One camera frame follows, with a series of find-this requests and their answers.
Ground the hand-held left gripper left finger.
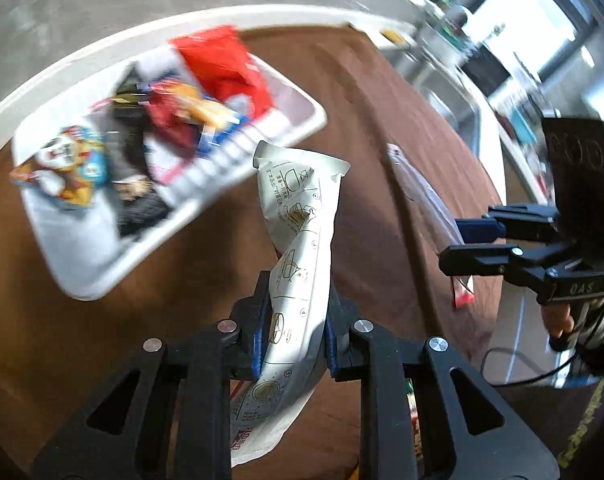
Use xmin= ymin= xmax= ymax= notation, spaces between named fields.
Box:
xmin=32 ymin=270 xmax=274 ymax=480

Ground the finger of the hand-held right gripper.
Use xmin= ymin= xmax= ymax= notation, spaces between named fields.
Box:
xmin=454 ymin=203 xmax=559 ymax=244
xmin=438 ymin=239 xmax=574 ymax=292

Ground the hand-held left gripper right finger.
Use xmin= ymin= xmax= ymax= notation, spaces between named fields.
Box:
xmin=324 ymin=285 xmax=560 ymax=480

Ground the slim white snack packet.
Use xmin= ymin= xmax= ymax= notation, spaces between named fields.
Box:
xmin=386 ymin=143 xmax=476 ymax=309

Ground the long white red-striped packet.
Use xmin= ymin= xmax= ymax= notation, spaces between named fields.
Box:
xmin=229 ymin=140 xmax=352 ymax=468

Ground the white ribbed plastic tray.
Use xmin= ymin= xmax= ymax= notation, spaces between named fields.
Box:
xmin=11 ymin=42 xmax=328 ymax=301

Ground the blue snack packet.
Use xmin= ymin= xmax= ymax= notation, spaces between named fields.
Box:
xmin=197 ymin=110 xmax=253 ymax=153

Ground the black snack packet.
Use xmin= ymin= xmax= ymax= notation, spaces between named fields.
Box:
xmin=109 ymin=62 xmax=175 ymax=238

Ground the small red snack packet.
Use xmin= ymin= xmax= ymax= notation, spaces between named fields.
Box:
xmin=147 ymin=92 xmax=203 ymax=148

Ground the orange yellow snack packet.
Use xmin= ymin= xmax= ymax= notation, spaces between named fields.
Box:
xmin=174 ymin=82 xmax=238 ymax=128

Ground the panda print snack packet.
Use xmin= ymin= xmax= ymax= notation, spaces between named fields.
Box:
xmin=9 ymin=127 xmax=108 ymax=206

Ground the large red snack bag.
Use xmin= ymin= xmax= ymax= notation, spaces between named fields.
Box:
xmin=169 ymin=25 xmax=275 ymax=116

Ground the person's right hand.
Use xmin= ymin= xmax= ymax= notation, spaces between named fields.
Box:
xmin=541 ymin=304 xmax=576 ymax=341

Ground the steel sink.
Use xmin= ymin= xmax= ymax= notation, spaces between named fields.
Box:
xmin=414 ymin=55 xmax=508 ymax=171

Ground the black appliance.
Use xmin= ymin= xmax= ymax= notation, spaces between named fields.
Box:
xmin=459 ymin=47 xmax=512 ymax=96

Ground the brown cloth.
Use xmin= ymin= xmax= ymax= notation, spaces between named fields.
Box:
xmin=0 ymin=25 xmax=505 ymax=480

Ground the window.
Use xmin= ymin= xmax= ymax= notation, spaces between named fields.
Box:
xmin=472 ymin=0 xmax=598 ymax=96

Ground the black cable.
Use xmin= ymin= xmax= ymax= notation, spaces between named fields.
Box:
xmin=479 ymin=347 xmax=583 ymax=388

